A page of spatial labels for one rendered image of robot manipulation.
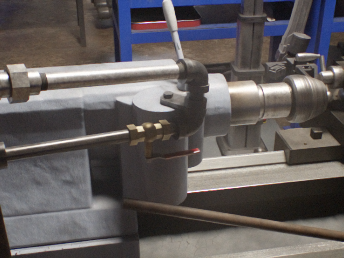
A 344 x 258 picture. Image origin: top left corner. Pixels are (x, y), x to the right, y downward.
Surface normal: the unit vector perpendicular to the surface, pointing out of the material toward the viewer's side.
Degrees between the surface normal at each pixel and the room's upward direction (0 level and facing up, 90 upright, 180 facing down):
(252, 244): 9
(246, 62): 90
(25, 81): 57
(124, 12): 90
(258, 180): 0
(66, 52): 0
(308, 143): 0
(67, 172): 70
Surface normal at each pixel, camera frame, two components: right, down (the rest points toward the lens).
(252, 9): 0.11, 0.47
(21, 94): 0.46, 0.58
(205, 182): 0.00, -0.88
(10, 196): 0.16, 0.07
